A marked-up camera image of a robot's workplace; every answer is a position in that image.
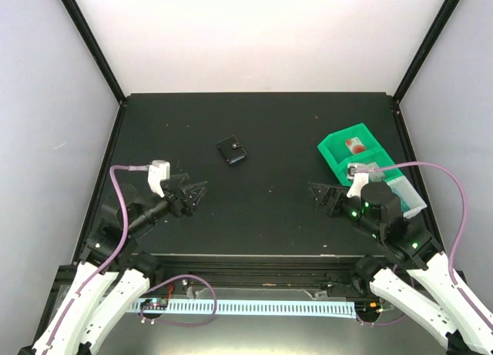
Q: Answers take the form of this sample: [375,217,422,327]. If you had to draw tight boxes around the white card red marks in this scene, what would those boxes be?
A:
[359,162,380,173]

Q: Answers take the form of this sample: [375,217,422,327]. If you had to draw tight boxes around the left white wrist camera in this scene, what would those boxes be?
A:
[147,160,170,198]

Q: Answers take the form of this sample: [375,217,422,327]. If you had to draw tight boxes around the white slotted cable duct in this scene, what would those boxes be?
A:
[127,299,357,319]

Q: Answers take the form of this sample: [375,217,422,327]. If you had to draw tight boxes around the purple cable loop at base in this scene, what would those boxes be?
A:
[138,273,219,328]

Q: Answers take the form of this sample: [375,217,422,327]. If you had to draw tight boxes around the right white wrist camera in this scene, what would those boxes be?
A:
[347,162,373,198]

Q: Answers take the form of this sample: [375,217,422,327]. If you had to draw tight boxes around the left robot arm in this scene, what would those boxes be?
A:
[19,161,206,354]

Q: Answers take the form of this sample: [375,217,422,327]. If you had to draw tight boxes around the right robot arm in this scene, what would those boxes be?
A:
[308,182,492,354]

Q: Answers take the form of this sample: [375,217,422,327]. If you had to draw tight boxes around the small electronics board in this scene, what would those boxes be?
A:
[140,298,168,310]

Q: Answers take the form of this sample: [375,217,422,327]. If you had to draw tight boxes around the green two-compartment bin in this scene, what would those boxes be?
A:
[317,123,394,186]

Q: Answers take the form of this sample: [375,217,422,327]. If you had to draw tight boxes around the teal card in clear bin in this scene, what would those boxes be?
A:
[394,189,413,213]

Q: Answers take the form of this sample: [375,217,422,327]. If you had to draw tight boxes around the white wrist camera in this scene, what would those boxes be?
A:
[147,160,170,198]
[347,162,373,198]

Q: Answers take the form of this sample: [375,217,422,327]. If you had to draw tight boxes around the black leather card holder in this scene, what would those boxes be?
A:
[216,135,247,166]

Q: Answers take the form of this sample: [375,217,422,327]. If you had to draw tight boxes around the right black frame post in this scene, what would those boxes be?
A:
[393,0,461,104]

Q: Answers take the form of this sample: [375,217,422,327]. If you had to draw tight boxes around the left black frame post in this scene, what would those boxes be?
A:
[60,0,126,104]

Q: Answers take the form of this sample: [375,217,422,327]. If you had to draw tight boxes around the clear plastic bin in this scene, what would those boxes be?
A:
[387,176,428,219]

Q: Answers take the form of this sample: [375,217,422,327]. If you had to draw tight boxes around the black aluminium rail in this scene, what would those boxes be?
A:
[57,254,386,294]

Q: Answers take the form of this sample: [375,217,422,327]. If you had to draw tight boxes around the black frame post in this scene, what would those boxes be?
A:
[60,0,126,104]
[393,0,461,104]

